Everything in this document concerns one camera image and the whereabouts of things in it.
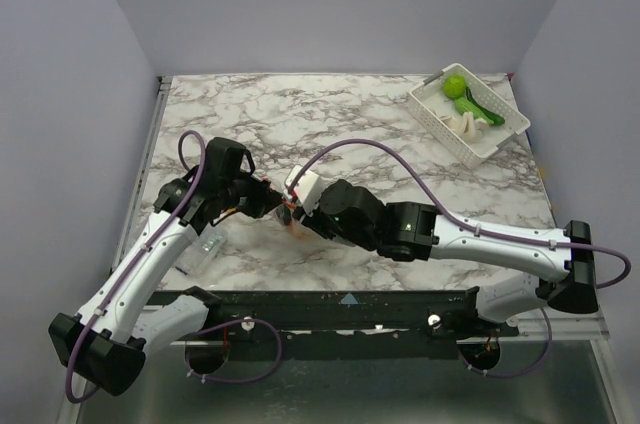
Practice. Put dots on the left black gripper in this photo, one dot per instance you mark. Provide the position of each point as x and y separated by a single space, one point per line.
265 198

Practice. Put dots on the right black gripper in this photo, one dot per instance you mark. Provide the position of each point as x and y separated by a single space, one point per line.
300 214

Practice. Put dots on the clear zip bag orange zipper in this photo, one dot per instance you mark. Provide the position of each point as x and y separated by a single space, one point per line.
284 215

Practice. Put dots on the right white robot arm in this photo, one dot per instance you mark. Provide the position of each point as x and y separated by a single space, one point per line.
554 267

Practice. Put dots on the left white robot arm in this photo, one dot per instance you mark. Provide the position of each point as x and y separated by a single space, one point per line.
108 340

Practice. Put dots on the clear plastic screw box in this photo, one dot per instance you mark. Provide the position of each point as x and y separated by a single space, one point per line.
194 261

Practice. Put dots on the white perforated plastic basket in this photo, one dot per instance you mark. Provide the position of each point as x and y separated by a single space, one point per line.
427 103

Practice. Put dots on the white dumpling toy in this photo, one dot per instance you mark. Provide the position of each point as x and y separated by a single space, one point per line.
466 127

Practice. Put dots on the green leafy vegetable toy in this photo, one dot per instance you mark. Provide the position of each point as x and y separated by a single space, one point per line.
468 103

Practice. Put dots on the green cabbage toy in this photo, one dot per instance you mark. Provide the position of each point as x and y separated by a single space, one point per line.
454 87

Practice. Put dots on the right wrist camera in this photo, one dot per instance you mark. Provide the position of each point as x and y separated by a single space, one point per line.
307 191

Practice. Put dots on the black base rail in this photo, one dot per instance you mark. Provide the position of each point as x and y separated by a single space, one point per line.
339 325

